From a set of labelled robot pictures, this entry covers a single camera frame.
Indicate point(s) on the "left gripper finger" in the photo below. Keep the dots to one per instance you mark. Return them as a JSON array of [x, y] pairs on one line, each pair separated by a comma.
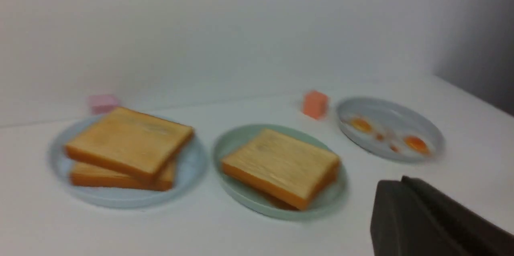
[[412, 218]]

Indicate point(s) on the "toast slice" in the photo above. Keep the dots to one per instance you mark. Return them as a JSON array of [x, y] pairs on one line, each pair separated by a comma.
[[129, 142], [121, 175], [288, 169]]

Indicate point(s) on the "middle fried egg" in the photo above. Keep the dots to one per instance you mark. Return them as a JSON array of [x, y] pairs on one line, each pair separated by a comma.
[[409, 144]]

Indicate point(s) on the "fried egg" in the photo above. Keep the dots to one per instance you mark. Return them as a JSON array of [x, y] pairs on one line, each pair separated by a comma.
[[409, 144], [363, 125]]

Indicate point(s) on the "grey egg plate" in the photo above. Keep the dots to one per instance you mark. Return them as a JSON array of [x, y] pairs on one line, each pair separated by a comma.
[[394, 119]]

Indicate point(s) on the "left fried egg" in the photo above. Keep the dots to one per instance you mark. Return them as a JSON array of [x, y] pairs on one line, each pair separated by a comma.
[[363, 125]]

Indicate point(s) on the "orange cube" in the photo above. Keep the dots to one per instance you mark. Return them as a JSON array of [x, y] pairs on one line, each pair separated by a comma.
[[315, 104]]

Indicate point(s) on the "light blue bread plate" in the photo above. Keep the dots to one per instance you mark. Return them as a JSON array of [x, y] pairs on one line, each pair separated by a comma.
[[192, 165]]

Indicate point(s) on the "pink cube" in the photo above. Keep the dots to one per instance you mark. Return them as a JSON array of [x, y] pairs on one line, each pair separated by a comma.
[[100, 104]]

